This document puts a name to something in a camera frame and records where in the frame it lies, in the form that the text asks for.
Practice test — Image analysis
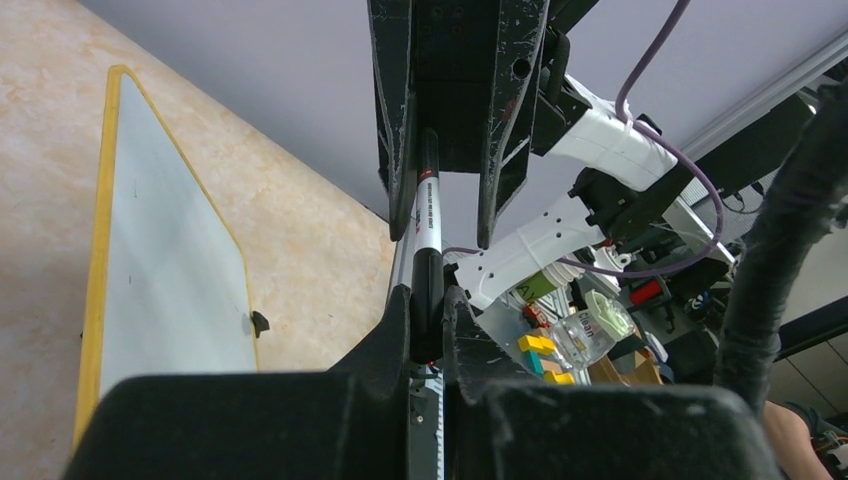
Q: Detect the clear plastic cup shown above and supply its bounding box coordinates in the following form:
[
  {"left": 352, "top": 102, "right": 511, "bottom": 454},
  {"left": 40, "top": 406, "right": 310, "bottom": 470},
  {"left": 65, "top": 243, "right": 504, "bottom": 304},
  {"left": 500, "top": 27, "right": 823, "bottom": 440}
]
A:
[{"left": 548, "top": 310, "right": 616, "bottom": 370}]

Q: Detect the yellow framed whiteboard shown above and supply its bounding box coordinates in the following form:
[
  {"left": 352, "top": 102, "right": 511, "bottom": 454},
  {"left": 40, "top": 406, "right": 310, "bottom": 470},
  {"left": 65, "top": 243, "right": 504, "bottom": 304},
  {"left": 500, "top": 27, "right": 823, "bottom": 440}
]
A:
[{"left": 73, "top": 65, "right": 260, "bottom": 442}]

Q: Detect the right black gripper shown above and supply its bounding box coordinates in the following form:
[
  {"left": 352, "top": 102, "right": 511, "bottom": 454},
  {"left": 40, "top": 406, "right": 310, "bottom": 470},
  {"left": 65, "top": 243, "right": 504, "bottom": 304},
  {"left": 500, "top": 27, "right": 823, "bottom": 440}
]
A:
[{"left": 368, "top": 0, "right": 550, "bottom": 249}]

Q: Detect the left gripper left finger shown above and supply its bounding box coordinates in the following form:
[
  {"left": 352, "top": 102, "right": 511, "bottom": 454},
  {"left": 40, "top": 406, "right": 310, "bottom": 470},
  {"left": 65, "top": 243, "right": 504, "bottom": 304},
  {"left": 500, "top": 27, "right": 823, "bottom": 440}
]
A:
[{"left": 64, "top": 285, "right": 410, "bottom": 479}]

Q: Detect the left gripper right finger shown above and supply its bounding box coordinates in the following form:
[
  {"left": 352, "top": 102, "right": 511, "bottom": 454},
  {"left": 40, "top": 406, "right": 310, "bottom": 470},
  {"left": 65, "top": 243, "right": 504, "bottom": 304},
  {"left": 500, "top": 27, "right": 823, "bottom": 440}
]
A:
[{"left": 443, "top": 287, "right": 781, "bottom": 479}]

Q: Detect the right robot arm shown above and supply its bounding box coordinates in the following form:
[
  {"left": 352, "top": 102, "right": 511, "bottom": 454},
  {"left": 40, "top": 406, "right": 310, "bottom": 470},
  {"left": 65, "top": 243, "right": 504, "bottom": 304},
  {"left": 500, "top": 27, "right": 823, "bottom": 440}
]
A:
[{"left": 368, "top": 1, "right": 694, "bottom": 309}]

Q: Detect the yellow wooden block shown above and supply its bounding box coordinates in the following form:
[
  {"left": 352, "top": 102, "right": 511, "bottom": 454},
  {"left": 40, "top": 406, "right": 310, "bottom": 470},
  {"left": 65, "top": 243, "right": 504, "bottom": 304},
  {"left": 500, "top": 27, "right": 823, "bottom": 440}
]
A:
[{"left": 517, "top": 334, "right": 556, "bottom": 355}]

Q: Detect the black marker cap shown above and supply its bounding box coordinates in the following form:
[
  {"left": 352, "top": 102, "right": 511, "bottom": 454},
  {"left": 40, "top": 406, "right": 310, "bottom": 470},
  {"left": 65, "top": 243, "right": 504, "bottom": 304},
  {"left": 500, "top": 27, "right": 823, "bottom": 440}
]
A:
[{"left": 410, "top": 247, "right": 445, "bottom": 364}]

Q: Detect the black white marker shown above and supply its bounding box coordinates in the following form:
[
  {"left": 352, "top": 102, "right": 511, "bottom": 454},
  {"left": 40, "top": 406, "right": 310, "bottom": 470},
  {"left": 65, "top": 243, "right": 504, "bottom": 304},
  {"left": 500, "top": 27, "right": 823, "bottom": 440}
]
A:
[{"left": 409, "top": 127, "right": 446, "bottom": 366}]

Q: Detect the teal wooden block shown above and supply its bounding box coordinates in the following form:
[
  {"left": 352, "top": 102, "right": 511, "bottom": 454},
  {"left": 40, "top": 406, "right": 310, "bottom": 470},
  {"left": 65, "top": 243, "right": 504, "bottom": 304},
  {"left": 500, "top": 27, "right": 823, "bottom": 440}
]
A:
[{"left": 523, "top": 350, "right": 545, "bottom": 376}]

